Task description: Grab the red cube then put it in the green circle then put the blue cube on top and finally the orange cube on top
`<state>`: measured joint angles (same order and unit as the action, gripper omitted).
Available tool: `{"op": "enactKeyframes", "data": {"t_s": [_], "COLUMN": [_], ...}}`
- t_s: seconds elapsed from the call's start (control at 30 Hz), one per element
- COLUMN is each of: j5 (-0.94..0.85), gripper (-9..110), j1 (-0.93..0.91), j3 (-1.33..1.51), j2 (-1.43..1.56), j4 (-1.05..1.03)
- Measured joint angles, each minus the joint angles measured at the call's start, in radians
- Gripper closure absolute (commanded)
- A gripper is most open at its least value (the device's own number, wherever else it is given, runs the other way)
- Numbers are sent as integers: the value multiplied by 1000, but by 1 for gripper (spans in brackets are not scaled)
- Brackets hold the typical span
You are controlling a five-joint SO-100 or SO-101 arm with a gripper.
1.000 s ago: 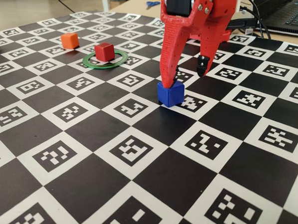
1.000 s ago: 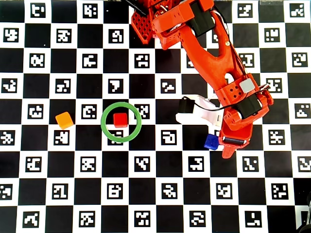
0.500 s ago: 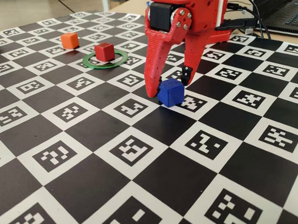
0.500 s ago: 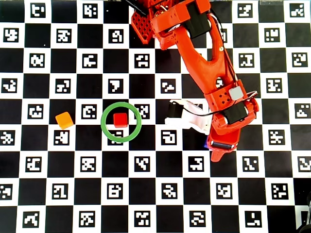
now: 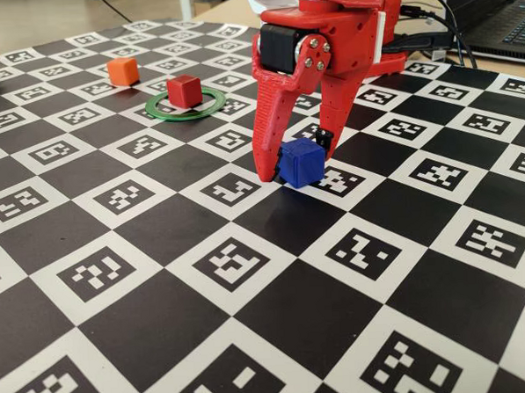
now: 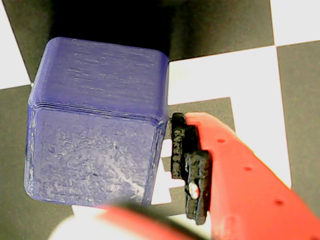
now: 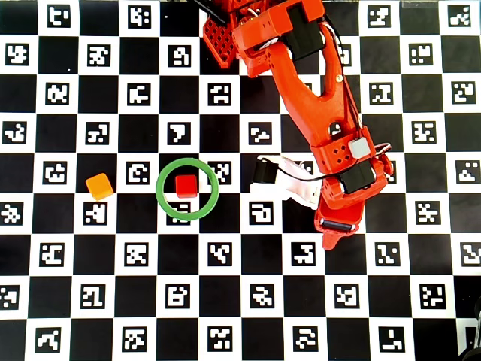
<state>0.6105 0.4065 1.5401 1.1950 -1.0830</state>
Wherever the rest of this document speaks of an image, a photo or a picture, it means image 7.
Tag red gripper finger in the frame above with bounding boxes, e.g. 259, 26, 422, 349
321, 229, 356, 251

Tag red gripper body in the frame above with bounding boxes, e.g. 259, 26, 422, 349
313, 157, 395, 234

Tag red cube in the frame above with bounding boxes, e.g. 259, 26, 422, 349
174, 174, 198, 199

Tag orange cube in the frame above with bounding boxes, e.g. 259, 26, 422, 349
85, 173, 115, 201

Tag black white marker checkerboard mat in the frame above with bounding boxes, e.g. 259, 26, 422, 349
0, 0, 481, 361

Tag black rod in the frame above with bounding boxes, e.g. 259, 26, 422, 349
191, 0, 229, 26

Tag thin black camera cable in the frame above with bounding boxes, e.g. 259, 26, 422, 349
260, 144, 394, 184

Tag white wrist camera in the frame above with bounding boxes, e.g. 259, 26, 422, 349
250, 155, 325, 210

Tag green ring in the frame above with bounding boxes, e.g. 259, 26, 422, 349
155, 157, 220, 222

